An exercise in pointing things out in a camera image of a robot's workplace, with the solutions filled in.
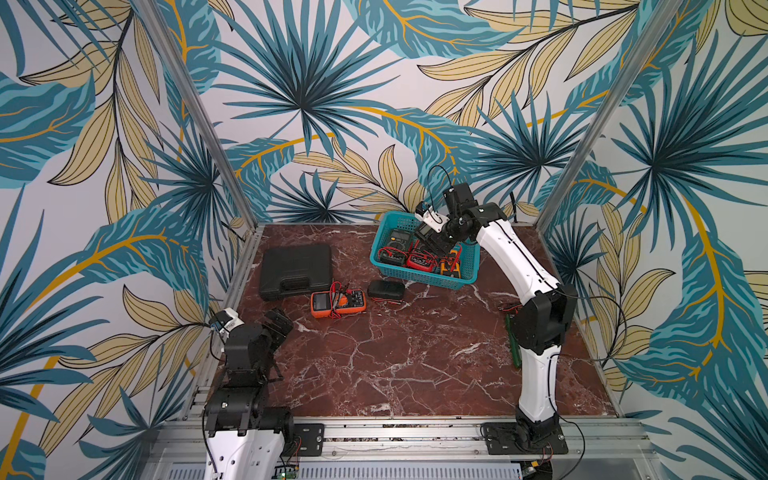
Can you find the black multimeter back side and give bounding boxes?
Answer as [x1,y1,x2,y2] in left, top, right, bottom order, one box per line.
[367,280,406,301]

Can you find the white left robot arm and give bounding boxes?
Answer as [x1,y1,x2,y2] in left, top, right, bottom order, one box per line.
[202,308,295,479]

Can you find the black plastic tool case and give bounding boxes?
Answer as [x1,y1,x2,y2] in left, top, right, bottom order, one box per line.
[258,243,332,301]

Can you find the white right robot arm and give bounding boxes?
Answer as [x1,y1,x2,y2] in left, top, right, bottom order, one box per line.
[420,183,577,448]

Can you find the teal plastic basket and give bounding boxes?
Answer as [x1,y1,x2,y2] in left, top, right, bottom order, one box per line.
[370,211,481,290]

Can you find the red Aneng multimeter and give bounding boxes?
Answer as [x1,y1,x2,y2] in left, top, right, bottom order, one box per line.
[405,240,438,273]

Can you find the yellow multimeter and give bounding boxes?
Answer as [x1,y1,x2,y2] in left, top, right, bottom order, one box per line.
[439,248,462,278]

